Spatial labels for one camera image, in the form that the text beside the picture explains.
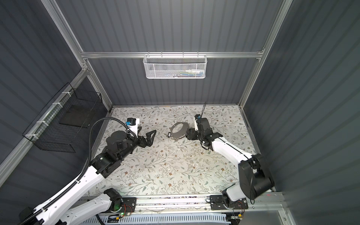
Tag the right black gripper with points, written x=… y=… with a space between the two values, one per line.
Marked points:
x=191 y=132

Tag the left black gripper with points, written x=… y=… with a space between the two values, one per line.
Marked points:
x=144 y=143

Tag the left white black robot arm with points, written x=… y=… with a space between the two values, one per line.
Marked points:
x=59 y=210

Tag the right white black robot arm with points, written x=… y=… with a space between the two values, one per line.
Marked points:
x=253 y=172

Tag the floral patterned table mat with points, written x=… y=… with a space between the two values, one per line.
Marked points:
x=171 y=167

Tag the markers in white basket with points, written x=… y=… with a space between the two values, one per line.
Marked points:
x=191 y=73

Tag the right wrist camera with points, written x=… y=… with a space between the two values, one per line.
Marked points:
x=196 y=117

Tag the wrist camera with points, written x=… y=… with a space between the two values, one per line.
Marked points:
x=132 y=124
x=196 y=117

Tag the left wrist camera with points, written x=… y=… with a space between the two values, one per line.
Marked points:
x=132 y=124

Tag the white wire mesh basket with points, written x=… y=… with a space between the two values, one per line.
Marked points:
x=155 y=68

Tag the white slotted cable duct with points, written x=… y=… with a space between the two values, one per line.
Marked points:
x=167 y=219

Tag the black wire mesh basket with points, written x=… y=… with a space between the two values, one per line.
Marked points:
x=66 y=125

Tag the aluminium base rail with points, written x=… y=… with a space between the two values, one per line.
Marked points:
x=199 y=203

